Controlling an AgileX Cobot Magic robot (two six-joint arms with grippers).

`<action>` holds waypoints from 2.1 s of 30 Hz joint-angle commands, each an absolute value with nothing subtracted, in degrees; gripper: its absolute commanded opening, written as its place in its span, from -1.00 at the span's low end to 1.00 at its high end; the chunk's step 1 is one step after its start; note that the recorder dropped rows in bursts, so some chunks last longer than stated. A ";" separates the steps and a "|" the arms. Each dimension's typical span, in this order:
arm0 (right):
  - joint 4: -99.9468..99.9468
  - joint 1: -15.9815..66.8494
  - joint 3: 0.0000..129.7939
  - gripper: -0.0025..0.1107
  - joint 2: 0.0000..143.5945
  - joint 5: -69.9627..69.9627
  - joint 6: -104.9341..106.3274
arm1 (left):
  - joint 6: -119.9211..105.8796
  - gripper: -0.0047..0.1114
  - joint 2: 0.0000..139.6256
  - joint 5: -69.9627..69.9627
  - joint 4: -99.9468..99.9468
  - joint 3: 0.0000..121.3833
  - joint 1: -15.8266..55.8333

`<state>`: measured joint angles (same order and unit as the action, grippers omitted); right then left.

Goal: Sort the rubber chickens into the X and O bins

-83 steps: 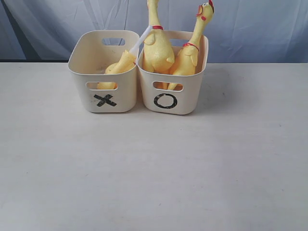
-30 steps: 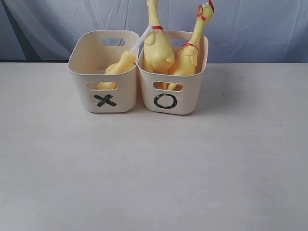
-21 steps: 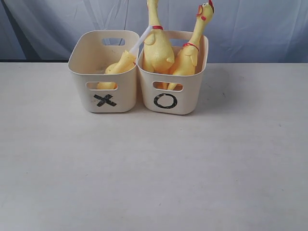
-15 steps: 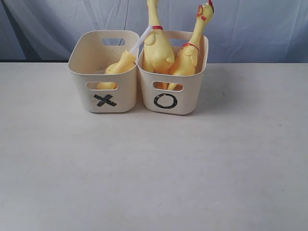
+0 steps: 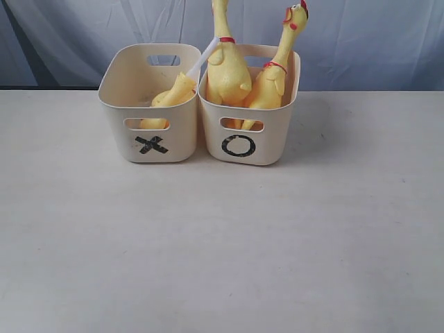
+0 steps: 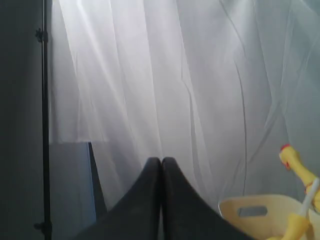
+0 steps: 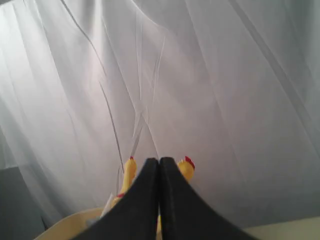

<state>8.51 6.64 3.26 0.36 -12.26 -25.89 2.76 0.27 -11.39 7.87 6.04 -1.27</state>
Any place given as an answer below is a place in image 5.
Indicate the yellow rubber chicken beak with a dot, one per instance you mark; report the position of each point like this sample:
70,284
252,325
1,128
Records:
269,85

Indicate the headless yellow rubber chicken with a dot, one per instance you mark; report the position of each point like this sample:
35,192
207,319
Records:
162,99

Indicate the cream bin marked O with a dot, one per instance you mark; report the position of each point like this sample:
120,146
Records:
263,145

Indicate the cream bin marked X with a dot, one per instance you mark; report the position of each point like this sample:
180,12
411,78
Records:
135,75

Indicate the blue-grey backdrop curtain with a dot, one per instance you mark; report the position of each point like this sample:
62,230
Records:
347,45

